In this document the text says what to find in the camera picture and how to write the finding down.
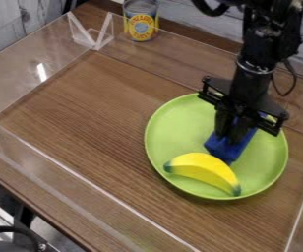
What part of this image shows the blue cross-shaped block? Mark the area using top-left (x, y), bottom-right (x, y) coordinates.
top-left (204, 122), bottom-right (259, 164)

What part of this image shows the clear acrylic front wall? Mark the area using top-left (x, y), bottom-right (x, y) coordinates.
top-left (0, 126), bottom-right (200, 252)

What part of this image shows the yellow toy banana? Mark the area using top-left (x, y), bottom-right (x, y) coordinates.
top-left (164, 153), bottom-right (242, 196)

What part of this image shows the clear acrylic corner bracket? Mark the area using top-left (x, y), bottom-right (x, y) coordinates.
top-left (67, 12), bottom-right (114, 51)

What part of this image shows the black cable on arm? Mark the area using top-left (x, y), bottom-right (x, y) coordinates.
top-left (269, 58), bottom-right (299, 97)

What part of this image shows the yellow labelled tin can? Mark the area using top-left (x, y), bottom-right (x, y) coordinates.
top-left (122, 0), bottom-right (160, 42)

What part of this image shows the black metal table leg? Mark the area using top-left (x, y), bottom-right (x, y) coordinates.
top-left (14, 205), bottom-right (37, 246)

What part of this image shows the black cable lower left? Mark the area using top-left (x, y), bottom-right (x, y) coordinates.
top-left (0, 224), bottom-right (41, 252)

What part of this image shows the green plate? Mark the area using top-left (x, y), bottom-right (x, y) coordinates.
top-left (144, 94), bottom-right (288, 200)

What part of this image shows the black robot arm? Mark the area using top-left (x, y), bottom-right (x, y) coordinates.
top-left (190, 0), bottom-right (303, 144)

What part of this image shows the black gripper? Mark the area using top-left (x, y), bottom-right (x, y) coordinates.
top-left (197, 59), bottom-right (289, 144)

